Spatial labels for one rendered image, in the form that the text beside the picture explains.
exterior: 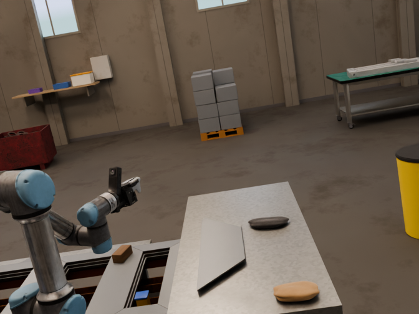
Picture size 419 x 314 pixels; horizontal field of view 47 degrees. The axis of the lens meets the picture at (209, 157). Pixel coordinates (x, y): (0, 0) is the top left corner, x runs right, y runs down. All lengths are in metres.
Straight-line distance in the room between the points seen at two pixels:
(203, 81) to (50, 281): 7.37
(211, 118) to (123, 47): 3.12
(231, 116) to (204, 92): 0.66
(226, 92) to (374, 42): 4.12
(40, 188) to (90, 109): 9.83
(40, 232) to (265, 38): 9.71
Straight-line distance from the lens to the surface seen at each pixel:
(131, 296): 2.39
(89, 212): 1.72
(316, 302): 1.73
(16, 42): 11.60
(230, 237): 2.21
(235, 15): 10.89
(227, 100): 8.78
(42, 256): 1.57
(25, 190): 1.47
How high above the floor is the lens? 2.00
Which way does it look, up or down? 15 degrees down
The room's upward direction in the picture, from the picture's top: 10 degrees counter-clockwise
